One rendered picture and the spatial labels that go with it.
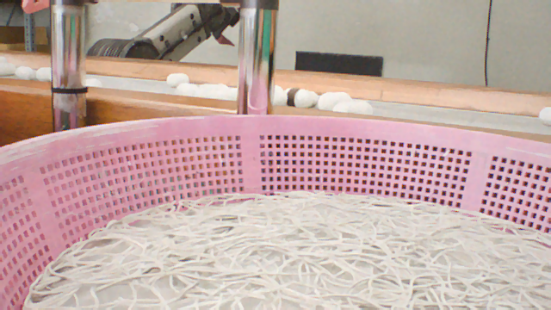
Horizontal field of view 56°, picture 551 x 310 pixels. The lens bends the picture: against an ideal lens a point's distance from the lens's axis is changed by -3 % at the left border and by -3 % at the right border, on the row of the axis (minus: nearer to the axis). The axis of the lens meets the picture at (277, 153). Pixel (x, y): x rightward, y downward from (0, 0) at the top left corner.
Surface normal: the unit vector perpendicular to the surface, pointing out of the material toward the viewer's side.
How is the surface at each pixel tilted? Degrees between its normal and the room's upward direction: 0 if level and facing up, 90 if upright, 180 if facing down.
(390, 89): 45
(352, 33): 92
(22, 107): 90
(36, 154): 75
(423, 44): 90
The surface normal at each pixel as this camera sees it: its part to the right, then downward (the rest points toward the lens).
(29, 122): -0.40, 0.18
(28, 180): 0.96, -0.23
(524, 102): -0.25, -0.57
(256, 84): 0.06, 0.22
